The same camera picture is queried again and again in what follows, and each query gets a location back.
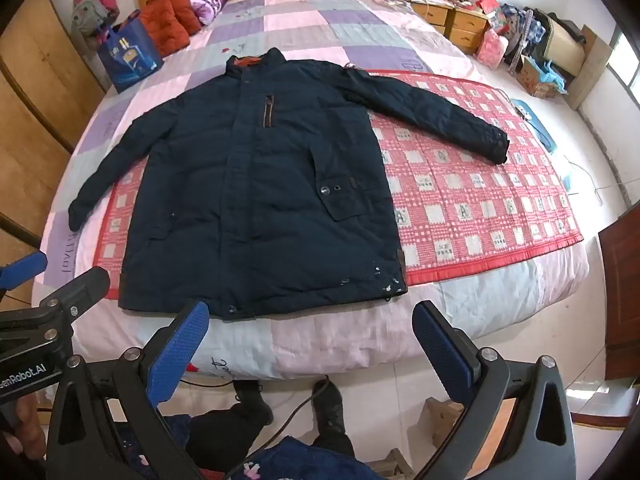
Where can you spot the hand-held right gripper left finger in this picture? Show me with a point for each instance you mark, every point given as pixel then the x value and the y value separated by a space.
pixel 180 345

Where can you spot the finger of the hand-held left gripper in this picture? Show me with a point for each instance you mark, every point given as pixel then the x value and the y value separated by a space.
pixel 82 285
pixel 27 266

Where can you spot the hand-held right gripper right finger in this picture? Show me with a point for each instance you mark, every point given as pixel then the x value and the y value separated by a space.
pixel 440 350

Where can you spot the dark navy jacket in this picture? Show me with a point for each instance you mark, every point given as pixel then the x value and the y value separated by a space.
pixel 250 185

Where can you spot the plaid clothes pile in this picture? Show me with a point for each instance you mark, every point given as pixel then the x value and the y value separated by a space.
pixel 520 25

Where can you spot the person's left hand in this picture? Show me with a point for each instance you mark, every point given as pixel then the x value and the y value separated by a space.
pixel 30 425

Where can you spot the wooden stool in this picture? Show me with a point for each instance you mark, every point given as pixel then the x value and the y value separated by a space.
pixel 440 415

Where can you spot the person's black trousers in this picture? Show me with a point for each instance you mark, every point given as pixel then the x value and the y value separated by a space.
pixel 220 430

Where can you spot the person's right black shoe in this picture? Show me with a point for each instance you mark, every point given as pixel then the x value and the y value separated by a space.
pixel 327 405

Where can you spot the wooden wardrobe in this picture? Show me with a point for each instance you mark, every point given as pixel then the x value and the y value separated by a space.
pixel 30 125

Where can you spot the red checked mat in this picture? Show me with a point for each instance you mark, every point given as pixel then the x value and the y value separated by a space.
pixel 475 200

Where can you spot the blue fleece robe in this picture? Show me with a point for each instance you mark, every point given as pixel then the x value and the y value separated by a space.
pixel 290 462

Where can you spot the dark red wooden door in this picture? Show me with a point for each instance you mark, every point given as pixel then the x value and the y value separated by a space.
pixel 622 285

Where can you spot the blue shopping bag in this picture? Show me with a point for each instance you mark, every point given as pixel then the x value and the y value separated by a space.
pixel 130 60

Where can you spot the grey-green bag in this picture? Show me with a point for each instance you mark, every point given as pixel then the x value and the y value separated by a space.
pixel 87 12

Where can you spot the orange puffer jacket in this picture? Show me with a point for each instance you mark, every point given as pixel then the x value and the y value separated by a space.
pixel 170 20

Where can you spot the cardboard box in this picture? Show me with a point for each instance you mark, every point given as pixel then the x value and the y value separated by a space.
pixel 532 80

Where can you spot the blue plastic bag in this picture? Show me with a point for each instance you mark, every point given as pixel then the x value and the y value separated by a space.
pixel 552 75

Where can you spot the pink plush item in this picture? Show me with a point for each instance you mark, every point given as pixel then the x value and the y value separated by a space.
pixel 492 47

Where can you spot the purple floral pillow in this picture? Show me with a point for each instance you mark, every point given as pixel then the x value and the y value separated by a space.
pixel 207 2

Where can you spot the wooden nightstand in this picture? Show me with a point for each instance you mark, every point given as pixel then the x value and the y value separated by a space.
pixel 432 15
pixel 467 30

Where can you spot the tan suitcase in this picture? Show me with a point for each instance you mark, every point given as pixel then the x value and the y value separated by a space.
pixel 565 45

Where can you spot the pastel patchwork quilt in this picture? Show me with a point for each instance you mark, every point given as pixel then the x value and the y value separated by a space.
pixel 300 25

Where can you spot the window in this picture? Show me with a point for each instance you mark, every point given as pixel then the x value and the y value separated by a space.
pixel 625 60

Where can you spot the red gift bag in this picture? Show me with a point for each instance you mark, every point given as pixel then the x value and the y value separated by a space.
pixel 487 2

